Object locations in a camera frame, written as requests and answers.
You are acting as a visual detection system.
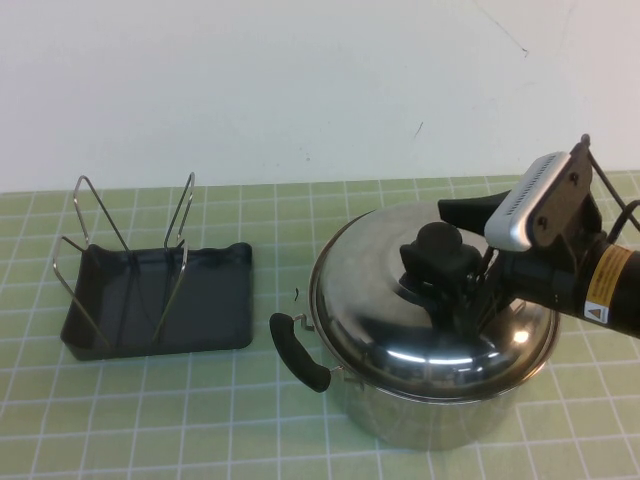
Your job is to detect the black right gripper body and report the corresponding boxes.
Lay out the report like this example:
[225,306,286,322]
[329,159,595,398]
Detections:
[464,245,532,330]

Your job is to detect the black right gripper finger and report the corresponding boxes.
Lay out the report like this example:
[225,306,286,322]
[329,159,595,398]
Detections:
[398,239,477,327]
[438,195,503,235]

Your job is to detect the steel pot lid black knob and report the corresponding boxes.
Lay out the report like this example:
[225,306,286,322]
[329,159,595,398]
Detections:
[308,202,560,403]

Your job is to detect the green grid cutting mat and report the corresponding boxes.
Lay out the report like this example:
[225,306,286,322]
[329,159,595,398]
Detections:
[0,172,640,480]

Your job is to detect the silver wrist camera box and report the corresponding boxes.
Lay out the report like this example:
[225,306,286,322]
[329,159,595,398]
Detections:
[483,152,581,252]

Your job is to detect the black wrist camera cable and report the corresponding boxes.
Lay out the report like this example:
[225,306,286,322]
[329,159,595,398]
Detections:
[579,133,640,242]

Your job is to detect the stainless steel pot black handles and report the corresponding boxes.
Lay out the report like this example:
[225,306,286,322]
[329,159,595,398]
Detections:
[268,279,562,452]

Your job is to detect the wire lid rack dark tray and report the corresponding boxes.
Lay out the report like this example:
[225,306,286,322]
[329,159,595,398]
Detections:
[51,172,253,361]

